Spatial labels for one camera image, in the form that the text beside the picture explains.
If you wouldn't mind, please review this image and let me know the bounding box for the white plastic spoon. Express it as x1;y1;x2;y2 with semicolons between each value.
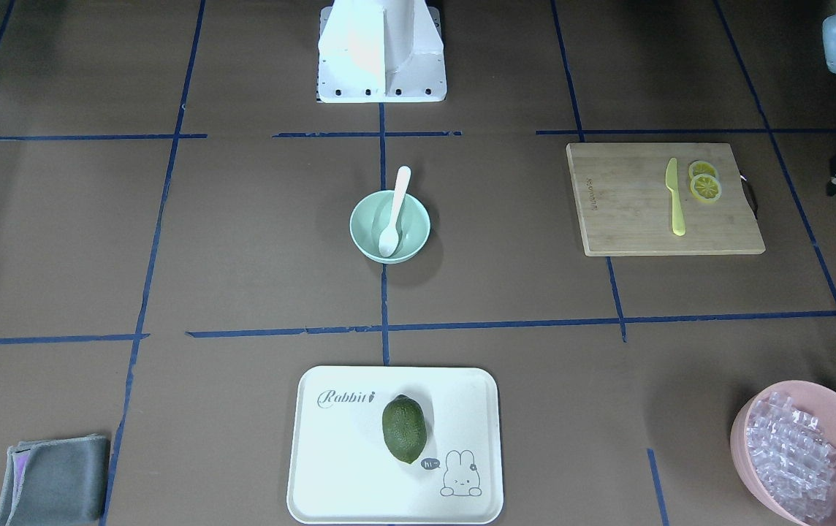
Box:
378;166;411;259

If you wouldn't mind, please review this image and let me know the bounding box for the green bowl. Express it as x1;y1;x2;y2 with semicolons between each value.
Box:
349;190;432;264

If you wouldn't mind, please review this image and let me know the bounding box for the white rabbit tray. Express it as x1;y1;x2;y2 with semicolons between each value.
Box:
286;365;504;525

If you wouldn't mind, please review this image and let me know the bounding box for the yellow plastic knife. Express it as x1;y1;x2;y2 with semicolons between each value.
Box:
664;157;686;237

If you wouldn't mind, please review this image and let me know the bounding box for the bamboo cutting board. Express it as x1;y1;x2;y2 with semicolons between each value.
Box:
567;142;765;256

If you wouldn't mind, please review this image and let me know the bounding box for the metal cutting board handle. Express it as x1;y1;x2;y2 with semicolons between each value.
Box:
740;174;759;219

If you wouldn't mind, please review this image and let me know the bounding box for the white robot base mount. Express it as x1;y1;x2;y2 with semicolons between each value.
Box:
316;1;448;104

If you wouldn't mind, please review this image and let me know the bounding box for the lower lemon slice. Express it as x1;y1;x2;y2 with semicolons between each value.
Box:
688;160;720;180

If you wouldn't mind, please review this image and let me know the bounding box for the green avocado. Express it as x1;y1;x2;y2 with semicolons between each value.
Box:
381;394;428;464

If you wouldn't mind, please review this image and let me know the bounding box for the grey folded cloth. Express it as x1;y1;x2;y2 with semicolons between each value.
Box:
0;434;110;525

